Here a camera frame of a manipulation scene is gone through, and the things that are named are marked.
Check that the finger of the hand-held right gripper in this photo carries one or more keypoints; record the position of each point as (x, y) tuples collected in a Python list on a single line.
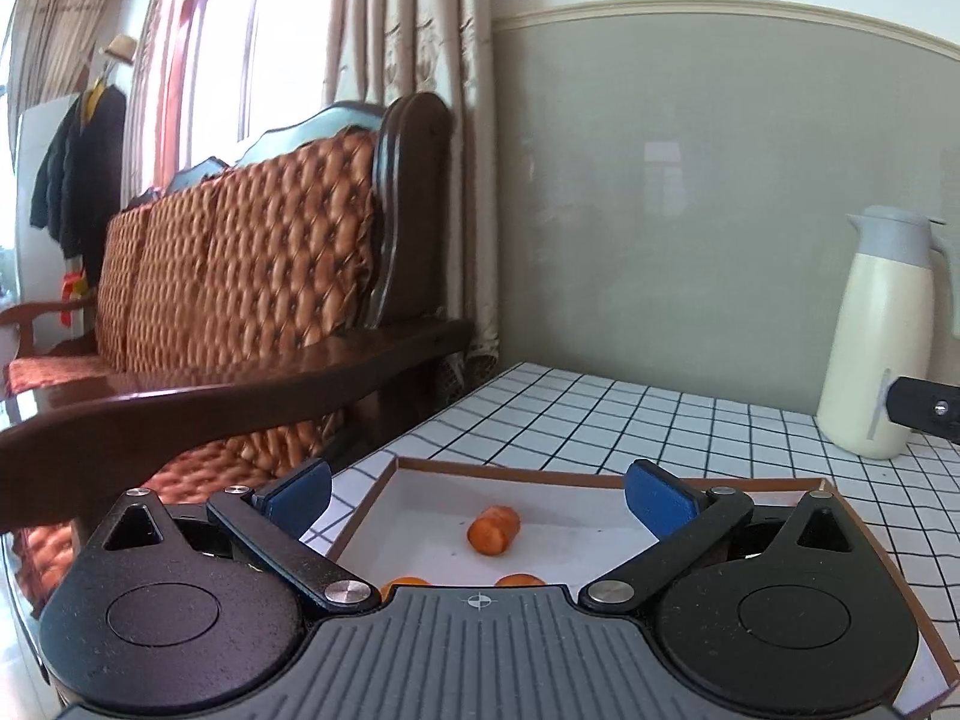
[(926, 406)]

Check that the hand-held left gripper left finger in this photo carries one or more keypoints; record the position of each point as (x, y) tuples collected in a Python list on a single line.
[(298, 496)]

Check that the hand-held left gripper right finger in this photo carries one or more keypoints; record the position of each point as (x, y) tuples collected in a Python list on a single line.
[(658, 499)]

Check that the brown cardboard box tray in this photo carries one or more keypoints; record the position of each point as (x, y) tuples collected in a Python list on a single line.
[(570, 517)]

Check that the round orange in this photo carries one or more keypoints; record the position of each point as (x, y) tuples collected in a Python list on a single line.
[(405, 583), (520, 580)]

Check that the peeled orange piece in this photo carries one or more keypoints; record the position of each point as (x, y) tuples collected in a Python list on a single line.
[(493, 530)]

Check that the cream thermos jug grey lid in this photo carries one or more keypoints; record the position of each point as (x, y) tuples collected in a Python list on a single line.
[(870, 330)]

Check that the white black checked tablecloth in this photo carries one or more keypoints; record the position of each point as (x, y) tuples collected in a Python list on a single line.
[(600, 420)]

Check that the orange woven sofa cushion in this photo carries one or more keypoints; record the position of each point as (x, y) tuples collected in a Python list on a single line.
[(247, 255)]

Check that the red yellow hanging ornament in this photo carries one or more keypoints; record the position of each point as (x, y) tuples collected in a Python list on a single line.
[(73, 296)]

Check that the dark hanging coat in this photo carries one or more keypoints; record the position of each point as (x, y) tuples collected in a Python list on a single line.
[(82, 180)]

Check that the beige patterned curtain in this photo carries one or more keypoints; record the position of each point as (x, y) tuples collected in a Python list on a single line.
[(420, 127)]

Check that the white cabinet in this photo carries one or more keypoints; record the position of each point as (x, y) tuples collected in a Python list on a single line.
[(37, 165)]

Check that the red framed window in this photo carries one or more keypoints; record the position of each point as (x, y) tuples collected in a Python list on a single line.
[(217, 52)]

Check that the straw hat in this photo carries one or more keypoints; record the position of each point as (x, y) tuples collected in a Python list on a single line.
[(120, 49)]

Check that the plain beige curtain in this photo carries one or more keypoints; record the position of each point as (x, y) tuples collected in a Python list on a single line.
[(60, 30)]

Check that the dark wooden sofa frame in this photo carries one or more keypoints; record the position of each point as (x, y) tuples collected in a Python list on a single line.
[(225, 405)]

